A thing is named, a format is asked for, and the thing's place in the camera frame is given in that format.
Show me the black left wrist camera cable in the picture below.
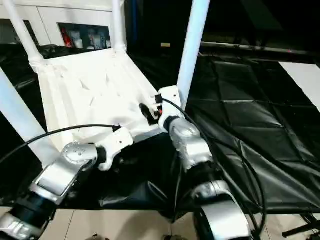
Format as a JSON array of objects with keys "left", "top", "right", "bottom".
[{"left": 0, "top": 124, "right": 122, "bottom": 163}]

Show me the black work mat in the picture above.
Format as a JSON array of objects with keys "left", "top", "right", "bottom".
[{"left": 0, "top": 43, "right": 320, "bottom": 223}]

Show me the white glass-door cabinet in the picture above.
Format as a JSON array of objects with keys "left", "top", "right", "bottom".
[{"left": 0, "top": 0, "right": 127, "bottom": 50}]

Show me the white flat board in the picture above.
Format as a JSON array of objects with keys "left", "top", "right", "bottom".
[{"left": 278, "top": 61, "right": 320, "bottom": 112}]

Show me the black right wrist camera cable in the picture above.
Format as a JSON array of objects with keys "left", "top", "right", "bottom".
[{"left": 161, "top": 98, "right": 267, "bottom": 236}]

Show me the dark metal rod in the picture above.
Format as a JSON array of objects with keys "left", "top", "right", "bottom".
[{"left": 201, "top": 41, "right": 320, "bottom": 56}]

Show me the white plastic table top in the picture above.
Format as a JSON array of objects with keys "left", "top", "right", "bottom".
[{"left": 29, "top": 47, "right": 173, "bottom": 173}]

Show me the black case with gold label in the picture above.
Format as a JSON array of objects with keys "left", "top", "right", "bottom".
[{"left": 126, "top": 0, "right": 203, "bottom": 61}]

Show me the black metal stand leg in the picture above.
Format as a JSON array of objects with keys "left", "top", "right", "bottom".
[{"left": 281, "top": 221, "right": 320, "bottom": 238}]

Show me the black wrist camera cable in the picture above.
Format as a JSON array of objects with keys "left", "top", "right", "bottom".
[
  {"left": 0, "top": 124, "right": 122, "bottom": 163},
  {"left": 161, "top": 98, "right": 267, "bottom": 236}
]

